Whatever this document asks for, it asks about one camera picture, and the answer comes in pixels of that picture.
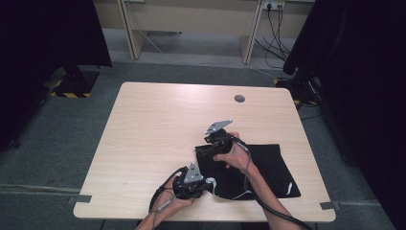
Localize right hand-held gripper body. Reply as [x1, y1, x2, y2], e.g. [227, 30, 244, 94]
[203, 119, 235, 155]

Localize beige desk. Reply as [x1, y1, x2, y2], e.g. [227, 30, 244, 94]
[116, 0, 266, 65]

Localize stand base with hazard tape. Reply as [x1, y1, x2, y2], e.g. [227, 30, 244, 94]
[273, 68, 321, 108]
[48, 65, 101, 100]

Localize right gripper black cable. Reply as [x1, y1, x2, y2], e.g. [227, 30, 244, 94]
[229, 136, 314, 230]

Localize white power strip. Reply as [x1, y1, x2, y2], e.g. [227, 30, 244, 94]
[261, 0, 286, 11]

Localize black curtain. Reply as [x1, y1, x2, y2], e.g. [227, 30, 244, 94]
[282, 0, 406, 230]
[0, 0, 113, 151]

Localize black tank top white trim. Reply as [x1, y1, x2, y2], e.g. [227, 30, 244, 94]
[194, 143, 302, 202]

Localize grey tape strip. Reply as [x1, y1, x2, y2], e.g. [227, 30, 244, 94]
[319, 200, 342, 212]
[67, 194, 93, 206]

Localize white floor cable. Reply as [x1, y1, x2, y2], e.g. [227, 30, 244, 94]
[139, 31, 288, 81]

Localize person's left hand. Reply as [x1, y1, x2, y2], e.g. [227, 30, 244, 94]
[155, 175, 196, 219]

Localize black floor cables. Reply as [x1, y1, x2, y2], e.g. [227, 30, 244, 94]
[254, 5, 292, 70]

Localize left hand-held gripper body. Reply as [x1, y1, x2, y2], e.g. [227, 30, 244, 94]
[172, 162, 207, 201]

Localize person's right hand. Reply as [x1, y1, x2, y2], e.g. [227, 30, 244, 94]
[213, 131, 254, 175]

